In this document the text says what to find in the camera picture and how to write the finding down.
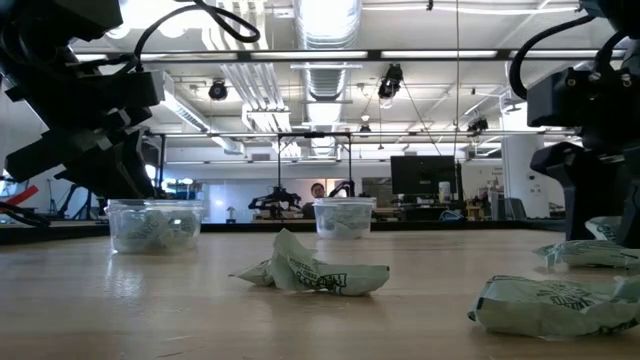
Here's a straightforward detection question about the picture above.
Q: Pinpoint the red bar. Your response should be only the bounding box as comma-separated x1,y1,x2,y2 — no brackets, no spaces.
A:
0,184,40,214

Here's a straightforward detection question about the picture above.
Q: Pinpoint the black right camera cable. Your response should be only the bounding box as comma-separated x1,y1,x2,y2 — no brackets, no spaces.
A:
508,13,599,101

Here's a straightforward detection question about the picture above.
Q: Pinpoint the person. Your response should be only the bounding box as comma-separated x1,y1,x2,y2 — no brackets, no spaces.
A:
302,182,327,219

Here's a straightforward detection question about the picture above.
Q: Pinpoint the green printed packet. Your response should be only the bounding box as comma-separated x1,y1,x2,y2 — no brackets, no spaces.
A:
583,215,624,242
167,209,201,247
122,209,174,250
228,228,391,297
532,238,640,272
467,273,640,342
318,204,374,238

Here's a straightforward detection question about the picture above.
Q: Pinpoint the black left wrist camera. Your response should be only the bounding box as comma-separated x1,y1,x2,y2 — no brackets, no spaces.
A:
107,69,166,109

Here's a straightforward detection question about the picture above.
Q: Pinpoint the black ceiling camera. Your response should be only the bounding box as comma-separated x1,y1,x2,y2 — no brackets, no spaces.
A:
377,63,405,110
208,79,229,102

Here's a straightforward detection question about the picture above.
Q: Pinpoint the small square clear plastic container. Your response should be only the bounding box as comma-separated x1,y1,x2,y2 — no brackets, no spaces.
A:
312,196,377,240

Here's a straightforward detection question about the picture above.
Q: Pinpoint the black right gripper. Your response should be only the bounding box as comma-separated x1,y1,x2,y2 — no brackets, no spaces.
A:
529,59,640,250

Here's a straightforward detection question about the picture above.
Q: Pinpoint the rectangular clear plastic container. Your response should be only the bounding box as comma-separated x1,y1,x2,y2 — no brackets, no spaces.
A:
106,198,205,255

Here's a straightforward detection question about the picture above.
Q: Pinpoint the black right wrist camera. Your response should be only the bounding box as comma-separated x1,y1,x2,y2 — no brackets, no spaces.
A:
526,67,601,129

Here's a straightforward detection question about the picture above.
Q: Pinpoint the silver ceiling duct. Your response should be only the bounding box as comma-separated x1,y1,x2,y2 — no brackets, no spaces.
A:
293,0,362,161

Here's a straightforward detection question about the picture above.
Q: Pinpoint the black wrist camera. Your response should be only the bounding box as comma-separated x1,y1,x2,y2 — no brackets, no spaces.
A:
107,69,166,109
526,67,601,129

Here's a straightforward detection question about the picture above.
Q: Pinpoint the black background metal frame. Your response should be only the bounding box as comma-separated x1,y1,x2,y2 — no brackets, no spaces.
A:
276,131,353,201

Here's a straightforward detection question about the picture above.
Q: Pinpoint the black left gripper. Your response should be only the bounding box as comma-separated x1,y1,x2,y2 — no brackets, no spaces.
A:
0,69,157,200

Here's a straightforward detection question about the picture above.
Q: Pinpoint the black tripod stand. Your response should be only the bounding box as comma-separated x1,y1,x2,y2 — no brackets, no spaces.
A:
47,182,109,221

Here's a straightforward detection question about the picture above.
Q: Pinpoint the black computer monitor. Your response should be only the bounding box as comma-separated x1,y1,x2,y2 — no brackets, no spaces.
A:
390,155,464,197

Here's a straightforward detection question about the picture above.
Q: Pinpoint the black camera cable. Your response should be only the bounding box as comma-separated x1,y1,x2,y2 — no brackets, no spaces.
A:
508,13,599,101
133,0,262,71

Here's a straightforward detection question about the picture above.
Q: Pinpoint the black left camera cable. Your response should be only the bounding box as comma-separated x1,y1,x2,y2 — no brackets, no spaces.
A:
133,0,262,71

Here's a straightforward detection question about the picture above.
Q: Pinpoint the white pillar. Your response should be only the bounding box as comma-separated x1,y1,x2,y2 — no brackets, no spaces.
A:
501,134,551,220

